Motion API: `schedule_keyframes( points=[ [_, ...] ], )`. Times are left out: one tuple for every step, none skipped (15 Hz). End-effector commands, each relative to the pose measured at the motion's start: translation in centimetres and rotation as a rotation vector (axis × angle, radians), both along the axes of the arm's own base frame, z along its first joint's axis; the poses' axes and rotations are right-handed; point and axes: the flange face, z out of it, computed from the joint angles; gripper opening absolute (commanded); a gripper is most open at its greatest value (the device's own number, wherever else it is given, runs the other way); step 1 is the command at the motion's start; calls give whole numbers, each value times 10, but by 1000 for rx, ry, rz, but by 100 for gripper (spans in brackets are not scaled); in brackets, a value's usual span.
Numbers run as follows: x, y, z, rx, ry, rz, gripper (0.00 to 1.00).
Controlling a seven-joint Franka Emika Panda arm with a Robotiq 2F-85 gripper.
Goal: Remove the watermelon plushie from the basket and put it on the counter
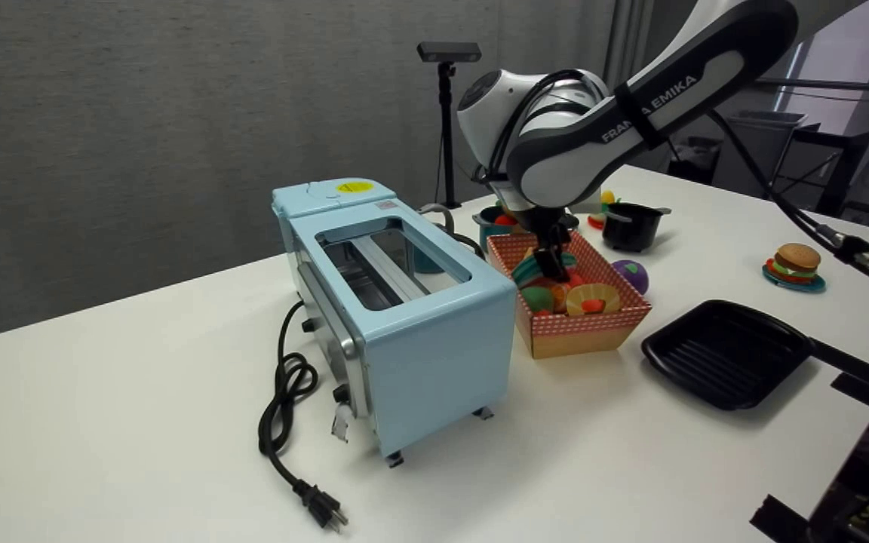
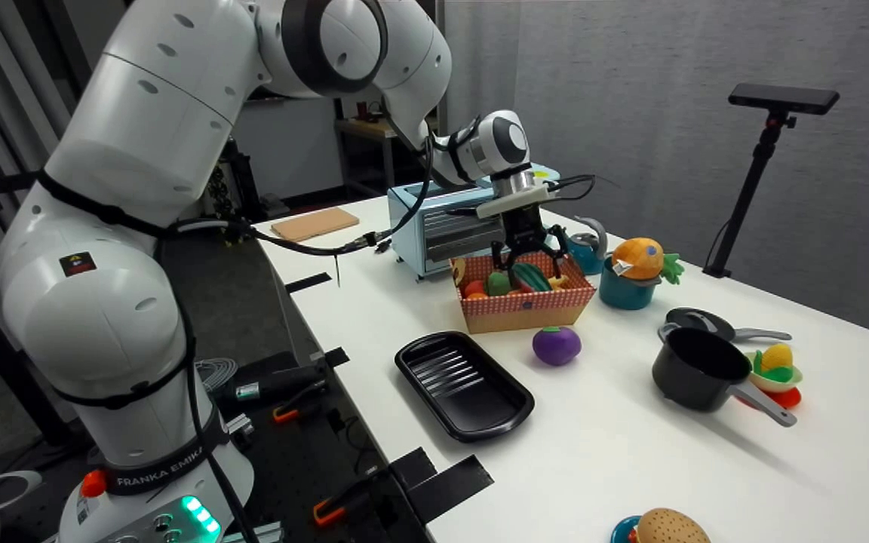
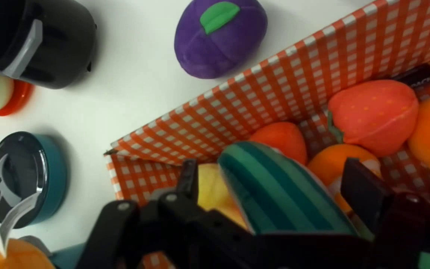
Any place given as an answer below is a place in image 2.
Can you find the orange checkered cardboard basket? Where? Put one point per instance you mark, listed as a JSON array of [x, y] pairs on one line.
[[526, 306]]

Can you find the light blue toaster oven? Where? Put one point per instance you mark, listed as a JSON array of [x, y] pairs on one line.
[[435, 229]]

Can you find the green striped watermelon plushie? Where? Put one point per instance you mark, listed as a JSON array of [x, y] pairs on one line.
[[532, 277]]

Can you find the orange slice plush toy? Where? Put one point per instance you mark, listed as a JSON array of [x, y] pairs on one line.
[[562, 280]]

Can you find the red plush tomato toy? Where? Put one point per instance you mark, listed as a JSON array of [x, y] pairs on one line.
[[472, 291]]

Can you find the teal toy kettle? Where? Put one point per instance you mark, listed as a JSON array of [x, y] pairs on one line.
[[587, 247]]

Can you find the purple plush eggplant toy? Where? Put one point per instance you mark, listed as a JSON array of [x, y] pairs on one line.
[[555, 345]]

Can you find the black toy cooking pot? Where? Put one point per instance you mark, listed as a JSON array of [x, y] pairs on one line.
[[697, 368]]

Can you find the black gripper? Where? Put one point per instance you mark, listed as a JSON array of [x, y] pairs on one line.
[[522, 229]]

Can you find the plush burger toy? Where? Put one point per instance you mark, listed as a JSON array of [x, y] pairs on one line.
[[669, 526]]

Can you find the teal toy cup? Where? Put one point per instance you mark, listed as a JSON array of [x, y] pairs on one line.
[[624, 291]]

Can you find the green plush lime toy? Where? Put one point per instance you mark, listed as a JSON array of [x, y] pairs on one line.
[[499, 280]]

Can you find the stacked yellow green red toys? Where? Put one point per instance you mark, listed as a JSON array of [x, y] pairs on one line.
[[776, 368]]

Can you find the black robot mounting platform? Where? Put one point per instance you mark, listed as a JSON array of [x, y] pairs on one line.
[[293, 456]]

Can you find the black camera on stand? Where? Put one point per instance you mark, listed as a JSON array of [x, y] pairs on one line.
[[781, 96]]

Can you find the orange plush fruit toy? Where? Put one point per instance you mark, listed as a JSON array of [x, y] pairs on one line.
[[638, 258]]

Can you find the black ridged grill tray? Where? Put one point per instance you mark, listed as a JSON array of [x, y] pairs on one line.
[[466, 385]]

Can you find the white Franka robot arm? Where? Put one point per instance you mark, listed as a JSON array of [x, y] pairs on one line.
[[151, 108]]

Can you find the small grey frying pan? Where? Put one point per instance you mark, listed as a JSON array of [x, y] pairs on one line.
[[701, 320]]

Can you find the wooden cutting board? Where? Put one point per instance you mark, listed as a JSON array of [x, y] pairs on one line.
[[315, 223]]

